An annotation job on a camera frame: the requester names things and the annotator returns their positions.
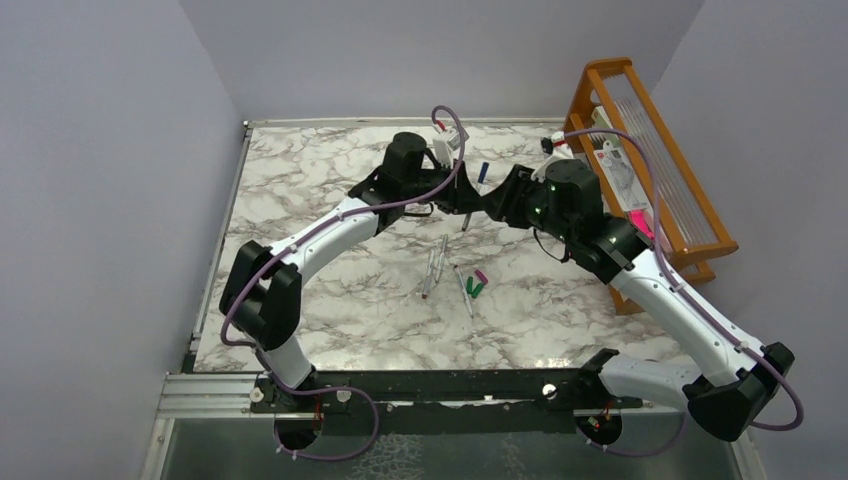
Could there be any blue pen cap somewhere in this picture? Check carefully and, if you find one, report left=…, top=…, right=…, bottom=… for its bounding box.
left=477, top=162, right=490, bottom=184

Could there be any silver pen red tip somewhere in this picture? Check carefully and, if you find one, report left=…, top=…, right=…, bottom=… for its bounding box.
left=421, top=248, right=437, bottom=299

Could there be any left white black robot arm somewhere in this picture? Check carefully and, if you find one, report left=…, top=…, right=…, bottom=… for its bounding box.
left=219, top=129, right=479, bottom=389

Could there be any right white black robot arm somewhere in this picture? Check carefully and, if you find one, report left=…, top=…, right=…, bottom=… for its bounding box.
left=481, top=160, right=794, bottom=442

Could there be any silver pen green tip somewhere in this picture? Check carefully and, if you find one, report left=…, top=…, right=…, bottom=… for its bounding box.
left=453, top=264, right=475, bottom=318

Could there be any pink pen cap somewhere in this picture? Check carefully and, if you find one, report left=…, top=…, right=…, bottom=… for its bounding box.
left=474, top=269, right=489, bottom=285

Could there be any white package in rack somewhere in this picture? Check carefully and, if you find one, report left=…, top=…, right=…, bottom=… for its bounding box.
left=589, top=99, right=651, bottom=212

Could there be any pink item in rack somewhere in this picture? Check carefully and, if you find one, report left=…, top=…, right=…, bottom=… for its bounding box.
left=627, top=209, right=656, bottom=240

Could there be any orange wooden rack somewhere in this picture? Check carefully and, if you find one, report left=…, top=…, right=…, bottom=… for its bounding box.
left=556, top=57, right=738, bottom=285

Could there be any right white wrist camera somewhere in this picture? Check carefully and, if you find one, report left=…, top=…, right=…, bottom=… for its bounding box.
left=531, top=155, right=561, bottom=183

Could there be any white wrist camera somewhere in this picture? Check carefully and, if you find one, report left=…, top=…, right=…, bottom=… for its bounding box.
left=432, top=126, right=468, bottom=169
left=531, top=155, right=561, bottom=183

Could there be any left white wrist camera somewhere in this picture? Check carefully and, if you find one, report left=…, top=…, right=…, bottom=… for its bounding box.
left=432, top=126, right=468, bottom=169

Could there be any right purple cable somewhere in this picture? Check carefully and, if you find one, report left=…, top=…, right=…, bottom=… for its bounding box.
left=549, top=128, right=806, bottom=433

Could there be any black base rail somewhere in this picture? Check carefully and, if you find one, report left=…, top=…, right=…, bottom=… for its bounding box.
left=249, top=368, right=643, bottom=436

